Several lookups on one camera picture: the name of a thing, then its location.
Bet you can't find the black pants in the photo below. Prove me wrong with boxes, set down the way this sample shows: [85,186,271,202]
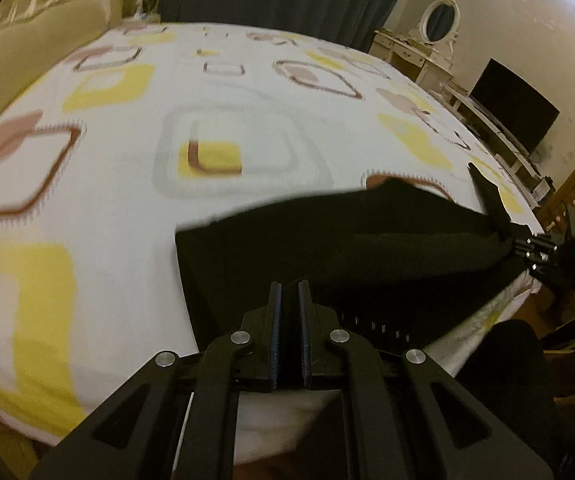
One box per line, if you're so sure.
[175,176,530,349]

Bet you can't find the white tv stand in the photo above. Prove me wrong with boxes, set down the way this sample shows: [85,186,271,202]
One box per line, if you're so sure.
[440,84,551,209]

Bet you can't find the black flat television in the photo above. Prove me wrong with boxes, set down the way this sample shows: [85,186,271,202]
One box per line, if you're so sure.
[470,58,560,154]

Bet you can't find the white dressing table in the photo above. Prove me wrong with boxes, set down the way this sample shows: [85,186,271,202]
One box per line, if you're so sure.
[369,29,452,92]

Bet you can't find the white oval vanity mirror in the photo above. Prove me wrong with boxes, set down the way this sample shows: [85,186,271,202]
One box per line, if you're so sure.
[408,0,461,61]

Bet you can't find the patterned white bed sheet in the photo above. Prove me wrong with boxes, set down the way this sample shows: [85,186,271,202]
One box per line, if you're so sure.
[0,24,537,444]

